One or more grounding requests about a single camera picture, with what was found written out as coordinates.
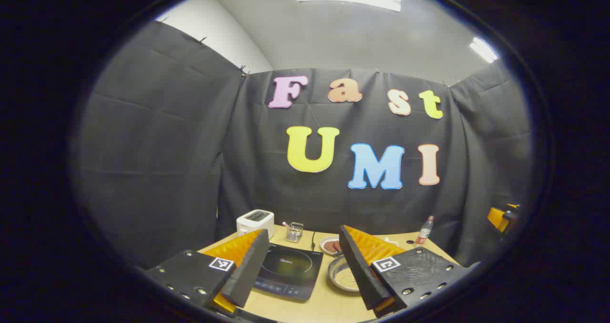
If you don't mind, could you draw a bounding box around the stainless steel pot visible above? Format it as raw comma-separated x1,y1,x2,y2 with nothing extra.
327,252,363,293

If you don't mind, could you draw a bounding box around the black backdrop cloth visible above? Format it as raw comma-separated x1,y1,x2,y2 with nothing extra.
71,20,534,271

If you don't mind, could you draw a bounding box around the clear bottle with red label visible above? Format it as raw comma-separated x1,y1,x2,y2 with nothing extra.
415,216,435,245

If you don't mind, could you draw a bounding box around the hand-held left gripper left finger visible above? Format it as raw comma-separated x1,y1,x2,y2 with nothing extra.
143,228,271,314

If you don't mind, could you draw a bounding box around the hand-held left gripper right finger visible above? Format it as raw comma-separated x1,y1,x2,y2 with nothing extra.
338,225,470,318

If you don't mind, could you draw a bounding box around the white round plate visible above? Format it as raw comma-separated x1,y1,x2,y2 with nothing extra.
319,236,342,256

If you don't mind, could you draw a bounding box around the small ceiling light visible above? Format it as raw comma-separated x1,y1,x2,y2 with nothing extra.
469,37,498,64

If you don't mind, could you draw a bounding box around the black induction cooktop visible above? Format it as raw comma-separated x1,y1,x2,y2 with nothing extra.
253,243,324,301

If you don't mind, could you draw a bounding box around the pile of soybeans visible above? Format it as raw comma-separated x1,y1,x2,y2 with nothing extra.
336,267,359,289

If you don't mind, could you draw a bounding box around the white toaster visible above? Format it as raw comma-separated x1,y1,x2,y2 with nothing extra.
236,210,275,240

